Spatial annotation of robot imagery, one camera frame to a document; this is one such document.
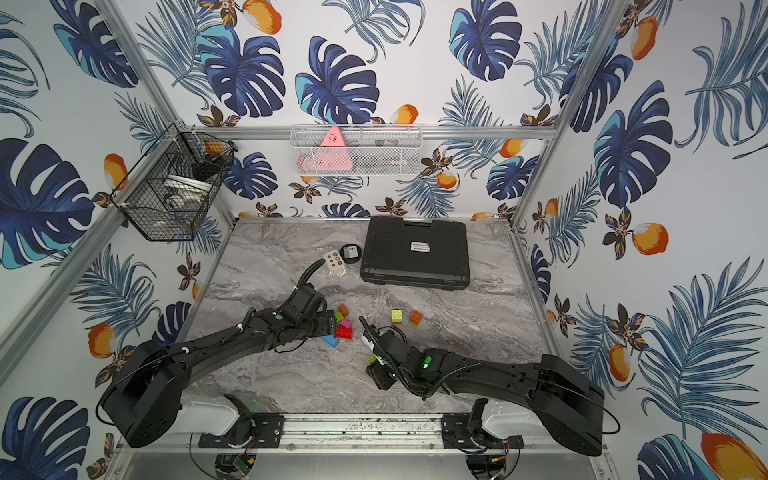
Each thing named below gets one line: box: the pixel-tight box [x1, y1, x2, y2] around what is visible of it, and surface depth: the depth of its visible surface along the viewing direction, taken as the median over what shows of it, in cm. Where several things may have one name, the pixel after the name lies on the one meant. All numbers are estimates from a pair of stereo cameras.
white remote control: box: [323, 249, 346, 277], surface depth 107 cm
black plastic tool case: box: [360, 216, 470, 290], surface depth 104 cm
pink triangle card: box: [307, 126, 353, 171], surface depth 92 cm
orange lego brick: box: [410, 310, 424, 327], surface depth 94 cm
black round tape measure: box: [339, 243, 362, 264], surface depth 112 cm
